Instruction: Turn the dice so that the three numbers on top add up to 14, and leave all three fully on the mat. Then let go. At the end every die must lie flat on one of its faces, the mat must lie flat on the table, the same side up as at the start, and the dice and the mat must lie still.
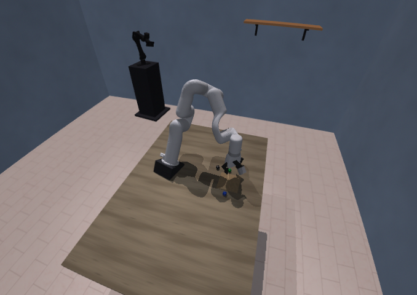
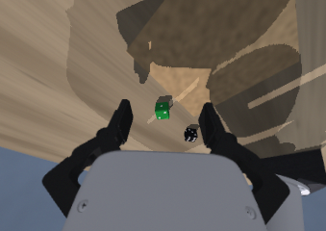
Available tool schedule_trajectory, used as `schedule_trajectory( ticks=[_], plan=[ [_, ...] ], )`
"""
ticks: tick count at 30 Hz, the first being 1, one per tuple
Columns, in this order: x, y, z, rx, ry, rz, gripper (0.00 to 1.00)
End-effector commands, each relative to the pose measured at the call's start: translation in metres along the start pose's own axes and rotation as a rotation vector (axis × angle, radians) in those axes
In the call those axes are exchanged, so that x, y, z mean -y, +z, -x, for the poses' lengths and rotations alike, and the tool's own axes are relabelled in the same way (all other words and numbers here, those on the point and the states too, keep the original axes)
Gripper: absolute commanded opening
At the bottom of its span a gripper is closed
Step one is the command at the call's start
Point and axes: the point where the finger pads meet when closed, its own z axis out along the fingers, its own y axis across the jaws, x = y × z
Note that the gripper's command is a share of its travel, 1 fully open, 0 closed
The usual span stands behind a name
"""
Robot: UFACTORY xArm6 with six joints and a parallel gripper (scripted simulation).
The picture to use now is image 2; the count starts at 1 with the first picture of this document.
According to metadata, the green die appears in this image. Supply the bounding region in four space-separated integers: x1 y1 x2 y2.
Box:
155 102 169 119

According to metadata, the tan sandy mat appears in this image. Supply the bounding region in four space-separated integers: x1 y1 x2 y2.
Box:
126 0 299 116

